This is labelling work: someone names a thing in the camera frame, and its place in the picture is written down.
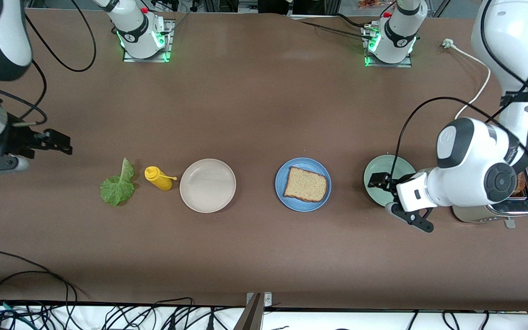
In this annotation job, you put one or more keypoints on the blue round plate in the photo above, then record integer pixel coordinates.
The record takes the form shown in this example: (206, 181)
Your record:
(291, 206)

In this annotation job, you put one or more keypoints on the orange snack packet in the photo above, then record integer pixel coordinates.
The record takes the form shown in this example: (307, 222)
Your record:
(374, 3)

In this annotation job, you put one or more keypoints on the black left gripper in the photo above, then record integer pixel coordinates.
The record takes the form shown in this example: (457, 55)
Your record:
(388, 182)

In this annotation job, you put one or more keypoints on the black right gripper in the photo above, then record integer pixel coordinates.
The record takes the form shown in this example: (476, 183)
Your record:
(18, 138)

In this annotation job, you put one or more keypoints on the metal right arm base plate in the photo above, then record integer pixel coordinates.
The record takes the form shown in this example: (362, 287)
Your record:
(170, 46)

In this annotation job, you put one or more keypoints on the yellow mustard squeeze bottle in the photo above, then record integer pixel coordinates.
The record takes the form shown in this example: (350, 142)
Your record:
(158, 179)

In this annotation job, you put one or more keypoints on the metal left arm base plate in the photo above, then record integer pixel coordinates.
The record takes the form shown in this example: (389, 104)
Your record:
(387, 65)

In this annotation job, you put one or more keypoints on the beige chrome toaster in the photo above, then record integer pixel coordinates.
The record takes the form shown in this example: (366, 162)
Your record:
(470, 214)

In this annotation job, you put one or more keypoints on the aluminium profile bracket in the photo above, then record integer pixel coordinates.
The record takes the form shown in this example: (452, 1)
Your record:
(252, 316)

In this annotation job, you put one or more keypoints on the green lettuce leaf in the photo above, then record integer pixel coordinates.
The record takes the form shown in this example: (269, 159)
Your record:
(117, 190)

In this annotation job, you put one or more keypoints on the beige white round plate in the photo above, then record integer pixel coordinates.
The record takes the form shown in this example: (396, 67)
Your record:
(207, 185)

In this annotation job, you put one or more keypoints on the brown bread slice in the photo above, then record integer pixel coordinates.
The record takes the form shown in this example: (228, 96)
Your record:
(305, 185)
(520, 183)

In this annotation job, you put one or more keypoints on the mint green round plate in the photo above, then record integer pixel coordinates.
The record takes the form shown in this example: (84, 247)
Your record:
(378, 162)

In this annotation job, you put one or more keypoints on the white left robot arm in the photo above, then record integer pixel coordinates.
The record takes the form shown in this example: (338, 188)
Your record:
(470, 183)

